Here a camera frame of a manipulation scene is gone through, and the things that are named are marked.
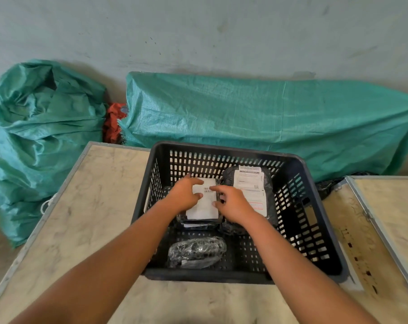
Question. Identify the person's right hand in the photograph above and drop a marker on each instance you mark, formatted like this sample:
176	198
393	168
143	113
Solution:
237	205

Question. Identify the person's left hand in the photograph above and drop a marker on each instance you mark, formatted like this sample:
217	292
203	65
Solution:
181	195

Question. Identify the person's right thumb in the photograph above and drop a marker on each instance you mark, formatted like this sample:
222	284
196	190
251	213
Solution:
218	205

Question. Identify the person's left thumb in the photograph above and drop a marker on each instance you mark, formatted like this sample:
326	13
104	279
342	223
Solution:
197	197

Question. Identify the black parcel with white slip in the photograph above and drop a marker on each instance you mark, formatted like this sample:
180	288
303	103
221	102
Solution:
205	207

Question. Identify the person's right forearm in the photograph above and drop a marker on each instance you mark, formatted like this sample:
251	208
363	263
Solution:
301	276

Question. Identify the person's left forearm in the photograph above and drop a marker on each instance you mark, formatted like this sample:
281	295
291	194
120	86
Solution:
112	263

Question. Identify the black parcel with printed label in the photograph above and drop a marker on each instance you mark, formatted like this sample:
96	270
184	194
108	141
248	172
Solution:
249	185

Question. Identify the small black plastic-wrapped parcel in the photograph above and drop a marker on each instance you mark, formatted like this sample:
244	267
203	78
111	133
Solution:
197	252

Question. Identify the long green woven sack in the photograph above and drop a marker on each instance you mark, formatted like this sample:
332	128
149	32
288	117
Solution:
258	121

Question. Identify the black perforated plastic crate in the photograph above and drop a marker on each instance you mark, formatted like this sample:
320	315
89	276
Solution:
312	232

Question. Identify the red cloth bag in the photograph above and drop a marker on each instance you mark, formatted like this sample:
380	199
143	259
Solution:
112	124

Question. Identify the large marble-pattern metal-edged table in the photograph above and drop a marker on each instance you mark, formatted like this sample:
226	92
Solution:
85	205

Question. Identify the crumpled green woven sack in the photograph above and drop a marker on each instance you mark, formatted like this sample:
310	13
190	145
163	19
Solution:
38	141

